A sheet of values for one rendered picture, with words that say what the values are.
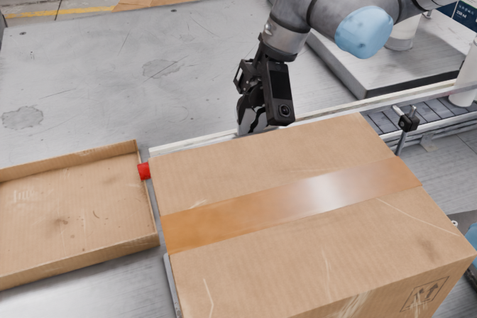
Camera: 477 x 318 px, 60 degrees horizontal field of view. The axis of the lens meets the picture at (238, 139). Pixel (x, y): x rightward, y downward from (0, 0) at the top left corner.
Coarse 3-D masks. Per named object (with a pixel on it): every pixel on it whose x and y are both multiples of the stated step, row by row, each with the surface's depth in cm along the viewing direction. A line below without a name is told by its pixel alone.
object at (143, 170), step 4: (224, 136) 82; (228, 136) 82; (232, 136) 82; (212, 140) 82; (216, 140) 81; (196, 144) 81; (200, 144) 80; (180, 148) 80; (164, 152) 80; (140, 164) 78; (144, 164) 78; (140, 168) 77; (144, 168) 77; (148, 168) 77; (140, 172) 77; (144, 172) 77; (148, 172) 77; (140, 176) 77; (144, 176) 77; (148, 176) 78
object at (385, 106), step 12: (468, 84) 90; (420, 96) 87; (432, 96) 87; (444, 96) 89; (360, 108) 84; (372, 108) 84; (384, 108) 85; (312, 120) 81; (264, 132) 78; (204, 144) 76
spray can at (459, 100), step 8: (472, 48) 88; (472, 56) 89; (464, 64) 92; (472, 64) 89; (464, 72) 92; (472, 72) 90; (456, 80) 95; (464, 80) 92; (472, 80) 91; (456, 96) 96; (464, 96) 94; (472, 96) 94; (456, 104) 97; (464, 104) 96
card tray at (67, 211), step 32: (64, 160) 88; (96, 160) 91; (128, 160) 91; (0, 192) 84; (32, 192) 84; (64, 192) 84; (96, 192) 84; (128, 192) 84; (0, 224) 78; (32, 224) 78; (64, 224) 78; (96, 224) 78; (128, 224) 78; (0, 256) 73; (32, 256) 73; (64, 256) 73; (96, 256) 71; (0, 288) 69
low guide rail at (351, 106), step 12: (432, 84) 98; (444, 84) 98; (384, 96) 94; (396, 96) 95; (408, 96) 96; (336, 108) 91; (348, 108) 92; (300, 120) 89; (228, 132) 85; (168, 144) 83; (180, 144) 83; (192, 144) 84
